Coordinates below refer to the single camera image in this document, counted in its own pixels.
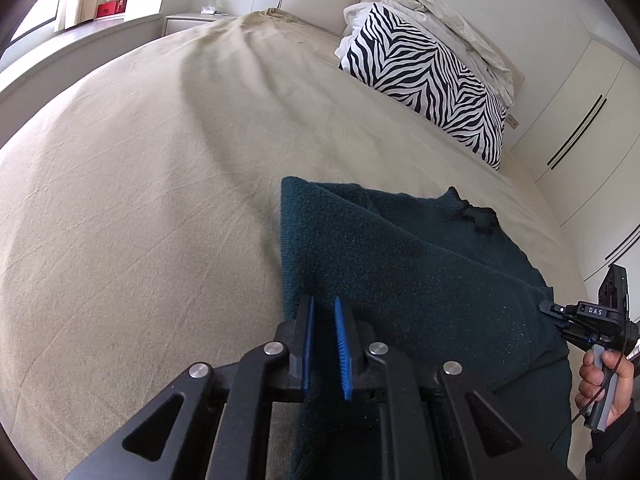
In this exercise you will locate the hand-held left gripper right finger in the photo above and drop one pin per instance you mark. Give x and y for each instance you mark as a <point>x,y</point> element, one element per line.
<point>342,350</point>

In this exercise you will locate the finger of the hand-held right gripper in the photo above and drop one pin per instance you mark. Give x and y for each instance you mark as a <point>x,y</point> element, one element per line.
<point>560,311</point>
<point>575,334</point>

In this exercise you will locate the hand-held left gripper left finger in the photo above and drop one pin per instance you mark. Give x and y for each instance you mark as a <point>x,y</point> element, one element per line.
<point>307,345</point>

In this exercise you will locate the dark green knit sweater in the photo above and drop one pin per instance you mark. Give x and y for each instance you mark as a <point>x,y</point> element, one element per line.
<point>400,270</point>

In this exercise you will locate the person's right forearm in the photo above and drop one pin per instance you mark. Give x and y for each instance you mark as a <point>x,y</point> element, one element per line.
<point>620,452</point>

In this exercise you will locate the person's right hand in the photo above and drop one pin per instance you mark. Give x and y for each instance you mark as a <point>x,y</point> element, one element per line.
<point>622,380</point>

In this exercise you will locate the white wardrobe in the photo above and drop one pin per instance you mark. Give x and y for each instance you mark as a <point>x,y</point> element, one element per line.
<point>585,125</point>

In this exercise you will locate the bed with beige sheet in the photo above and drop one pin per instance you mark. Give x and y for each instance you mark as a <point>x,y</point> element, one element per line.
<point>150,185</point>

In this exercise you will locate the zebra print pillow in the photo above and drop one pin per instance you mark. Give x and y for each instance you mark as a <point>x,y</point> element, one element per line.
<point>415,70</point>

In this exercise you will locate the crumpled white duvet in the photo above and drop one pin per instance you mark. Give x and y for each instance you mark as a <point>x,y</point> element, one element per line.
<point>450,15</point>

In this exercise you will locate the white nightstand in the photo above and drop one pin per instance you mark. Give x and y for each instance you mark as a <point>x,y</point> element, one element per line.
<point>187,22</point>

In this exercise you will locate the white tissue box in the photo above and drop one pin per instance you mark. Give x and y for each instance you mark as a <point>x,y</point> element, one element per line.
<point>207,9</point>

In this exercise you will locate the white window ledge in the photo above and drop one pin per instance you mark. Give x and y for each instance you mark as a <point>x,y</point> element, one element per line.
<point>65,52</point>

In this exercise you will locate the red box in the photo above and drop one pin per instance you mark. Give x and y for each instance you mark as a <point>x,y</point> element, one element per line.
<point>111,10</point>

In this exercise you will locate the black framed window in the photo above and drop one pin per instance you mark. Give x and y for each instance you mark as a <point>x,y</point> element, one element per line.
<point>35,15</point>

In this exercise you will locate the wall socket panel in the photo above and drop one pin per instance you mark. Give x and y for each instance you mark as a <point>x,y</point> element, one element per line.
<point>513,121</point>

